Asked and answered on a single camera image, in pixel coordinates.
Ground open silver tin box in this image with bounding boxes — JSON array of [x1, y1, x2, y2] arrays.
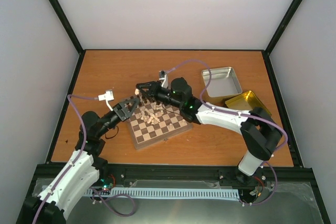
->
[[201, 67, 243, 98]]

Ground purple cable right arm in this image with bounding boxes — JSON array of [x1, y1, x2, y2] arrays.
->
[[167, 59, 289, 206]]

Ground dark chess pieces rows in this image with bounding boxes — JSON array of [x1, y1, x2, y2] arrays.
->
[[129, 94, 161, 107]]

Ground black frame post left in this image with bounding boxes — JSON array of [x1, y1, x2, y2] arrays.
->
[[33, 0, 86, 54]]

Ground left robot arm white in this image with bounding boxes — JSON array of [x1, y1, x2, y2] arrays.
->
[[22, 97, 140, 223]]

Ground white chess pieces pile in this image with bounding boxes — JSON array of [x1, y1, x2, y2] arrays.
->
[[139, 103, 164, 125]]

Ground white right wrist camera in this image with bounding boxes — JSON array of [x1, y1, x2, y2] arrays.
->
[[159, 70, 169, 88]]

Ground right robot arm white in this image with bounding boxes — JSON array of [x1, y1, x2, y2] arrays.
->
[[136, 78, 288, 176]]

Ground blue cable duct strip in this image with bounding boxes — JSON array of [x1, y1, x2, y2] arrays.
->
[[80, 187, 241, 200]]

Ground gold tin lid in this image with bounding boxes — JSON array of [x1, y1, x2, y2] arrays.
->
[[225, 90, 271, 116]]

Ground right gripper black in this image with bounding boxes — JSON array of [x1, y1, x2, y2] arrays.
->
[[136, 81, 182, 109]]

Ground wooden chess board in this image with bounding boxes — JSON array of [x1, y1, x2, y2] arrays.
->
[[127, 104, 193, 150]]

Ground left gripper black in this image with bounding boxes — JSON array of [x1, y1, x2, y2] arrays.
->
[[97, 98, 140, 137]]

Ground black frame post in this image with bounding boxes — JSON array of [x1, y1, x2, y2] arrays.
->
[[265, 0, 321, 54], [33, 0, 86, 54]]

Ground black frame post right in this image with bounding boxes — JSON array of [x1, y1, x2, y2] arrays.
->
[[265, 0, 321, 54]]

